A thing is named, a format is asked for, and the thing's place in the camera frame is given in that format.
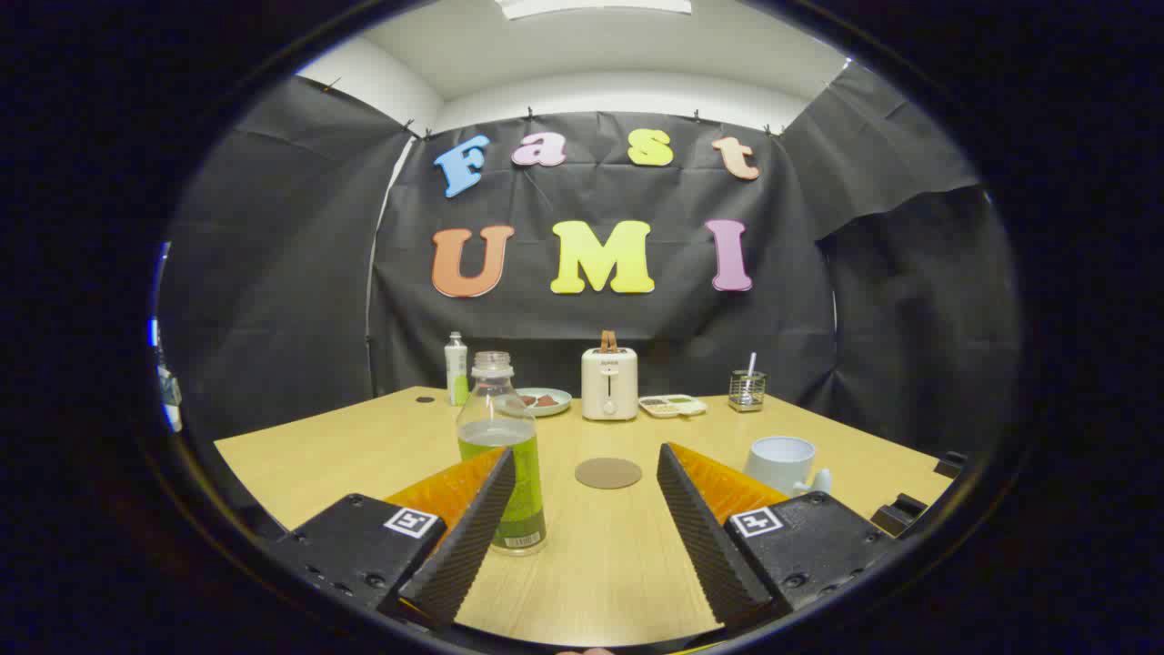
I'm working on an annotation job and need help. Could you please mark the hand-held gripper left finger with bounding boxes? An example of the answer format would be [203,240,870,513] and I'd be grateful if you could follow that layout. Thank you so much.
[273,446,517,630]

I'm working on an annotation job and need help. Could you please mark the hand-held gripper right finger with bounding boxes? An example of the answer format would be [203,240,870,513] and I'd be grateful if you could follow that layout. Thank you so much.
[657,442,901,630]

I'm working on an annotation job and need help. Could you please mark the white cup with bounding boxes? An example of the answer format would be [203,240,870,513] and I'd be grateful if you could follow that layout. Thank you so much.
[744,436,833,499]

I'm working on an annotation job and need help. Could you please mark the green label juice bottle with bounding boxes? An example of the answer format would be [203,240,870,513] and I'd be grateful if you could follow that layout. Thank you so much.
[456,351,548,556]

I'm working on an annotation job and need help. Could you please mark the round brown coaster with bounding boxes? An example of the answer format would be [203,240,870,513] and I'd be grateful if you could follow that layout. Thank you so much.
[575,457,643,490]

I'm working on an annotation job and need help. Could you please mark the small white green bottle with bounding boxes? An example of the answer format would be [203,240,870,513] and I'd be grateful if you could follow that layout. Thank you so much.
[444,331,470,407]

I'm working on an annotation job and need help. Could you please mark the wooden table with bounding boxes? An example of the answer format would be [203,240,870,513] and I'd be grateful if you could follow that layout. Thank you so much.
[215,387,956,649]

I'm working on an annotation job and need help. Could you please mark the white divided snack tray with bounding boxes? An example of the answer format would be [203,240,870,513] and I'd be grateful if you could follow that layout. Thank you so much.
[638,394,708,418]

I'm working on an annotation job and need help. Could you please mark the pale green plate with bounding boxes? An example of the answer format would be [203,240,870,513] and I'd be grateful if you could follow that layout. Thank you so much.
[496,388,574,418]

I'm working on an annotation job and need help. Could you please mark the white toaster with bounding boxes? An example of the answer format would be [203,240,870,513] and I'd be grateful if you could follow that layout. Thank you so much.
[581,347,639,421]

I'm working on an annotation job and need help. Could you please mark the ceiling light panel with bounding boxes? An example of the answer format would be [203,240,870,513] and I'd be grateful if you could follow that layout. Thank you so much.
[496,0,692,19]

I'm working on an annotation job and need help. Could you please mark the wire mesh holder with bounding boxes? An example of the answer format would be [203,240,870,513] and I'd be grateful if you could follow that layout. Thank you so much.
[728,370,767,413]

